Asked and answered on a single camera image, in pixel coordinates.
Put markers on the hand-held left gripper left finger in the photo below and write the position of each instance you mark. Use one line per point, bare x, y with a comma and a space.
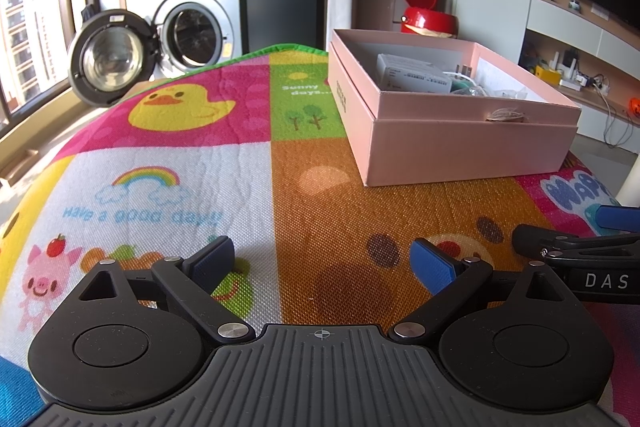
212, 259

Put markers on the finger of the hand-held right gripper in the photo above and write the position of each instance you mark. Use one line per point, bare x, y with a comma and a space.
580, 247
620, 217

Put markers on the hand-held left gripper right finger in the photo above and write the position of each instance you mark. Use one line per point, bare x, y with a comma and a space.
432, 264

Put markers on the pink cardboard box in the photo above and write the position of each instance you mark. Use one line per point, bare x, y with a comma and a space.
450, 147

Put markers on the white cardboard box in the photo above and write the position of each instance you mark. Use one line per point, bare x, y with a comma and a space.
410, 72

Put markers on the white cylindrical bottle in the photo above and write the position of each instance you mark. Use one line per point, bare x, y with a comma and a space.
631, 182

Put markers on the colourful cartoon mat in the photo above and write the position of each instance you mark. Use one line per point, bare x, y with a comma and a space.
300, 207

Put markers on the orange pumpkin toy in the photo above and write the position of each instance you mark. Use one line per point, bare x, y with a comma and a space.
634, 105

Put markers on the white charger devices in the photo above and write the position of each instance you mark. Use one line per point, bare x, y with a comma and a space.
571, 72

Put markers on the yellow toy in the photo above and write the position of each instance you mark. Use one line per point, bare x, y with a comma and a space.
546, 73

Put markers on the white plug adapter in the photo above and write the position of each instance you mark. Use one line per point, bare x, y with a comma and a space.
462, 74

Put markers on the small round shelf ornament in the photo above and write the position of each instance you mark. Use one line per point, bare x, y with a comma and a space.
575, 5

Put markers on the red trash bin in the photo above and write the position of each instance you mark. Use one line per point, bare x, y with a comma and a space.
430, 19

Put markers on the silver washing machine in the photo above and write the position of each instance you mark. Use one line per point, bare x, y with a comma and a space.
215, 7

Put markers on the white wall shelf unit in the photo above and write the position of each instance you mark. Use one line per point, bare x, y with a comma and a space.
550, 27

